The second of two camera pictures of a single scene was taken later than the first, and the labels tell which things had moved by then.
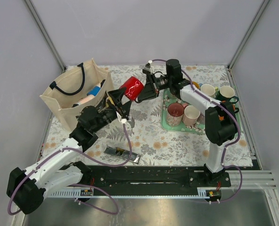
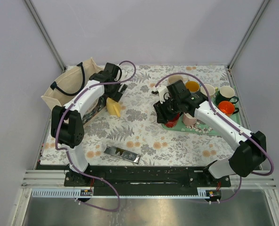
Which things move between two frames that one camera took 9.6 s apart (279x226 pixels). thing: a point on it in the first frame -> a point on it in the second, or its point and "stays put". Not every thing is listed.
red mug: [134, 88] -> [171, 123]
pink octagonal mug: [191, 115] stays put
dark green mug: [226, 93] stays put
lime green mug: [208, 90] stays put
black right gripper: [150, 90] -> [160, 108]
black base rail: [151, 177] stays put
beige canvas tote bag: [85, 86] stays put
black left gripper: [116, 96] -> [117, 95]
